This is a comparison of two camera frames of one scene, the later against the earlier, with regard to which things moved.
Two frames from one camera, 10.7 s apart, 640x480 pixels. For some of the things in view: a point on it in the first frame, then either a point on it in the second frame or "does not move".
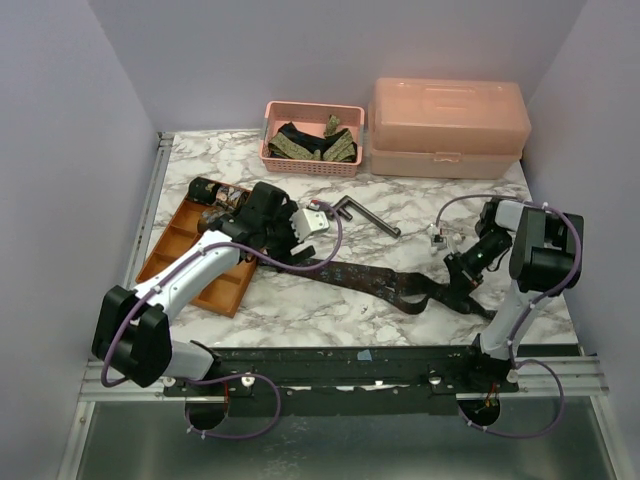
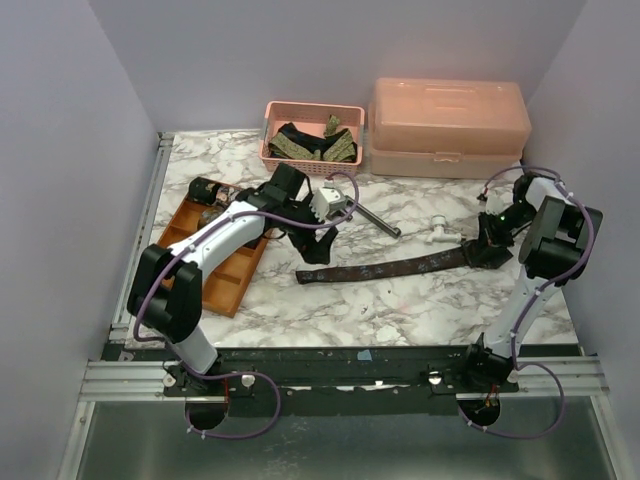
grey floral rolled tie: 230,198 does not move
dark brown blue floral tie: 412,293 to 398,266
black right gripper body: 459,270 to 484,248
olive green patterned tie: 340,150 does not move
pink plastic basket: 312,118 does not move
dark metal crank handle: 367,213 does not move
